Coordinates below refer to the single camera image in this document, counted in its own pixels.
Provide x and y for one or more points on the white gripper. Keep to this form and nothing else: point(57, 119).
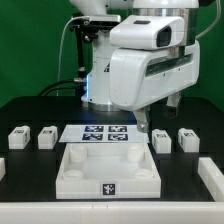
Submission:
point(139, 78)

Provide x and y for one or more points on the white square tabletop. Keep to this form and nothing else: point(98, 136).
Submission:
point(107, 171)

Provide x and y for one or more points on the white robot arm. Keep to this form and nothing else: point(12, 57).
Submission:
point(98, 92)

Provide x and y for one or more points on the white sheet with AprilTags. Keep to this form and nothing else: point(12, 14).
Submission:
point(103, 133)

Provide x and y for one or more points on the white left obstacle block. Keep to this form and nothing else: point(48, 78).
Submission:
point(2, 168)

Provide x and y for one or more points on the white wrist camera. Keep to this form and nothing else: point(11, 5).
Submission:
point(148, 32)

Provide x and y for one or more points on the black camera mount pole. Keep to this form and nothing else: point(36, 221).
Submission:
point(80, 39)

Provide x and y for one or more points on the black camera on mount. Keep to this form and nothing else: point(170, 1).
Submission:
point(101, 22)

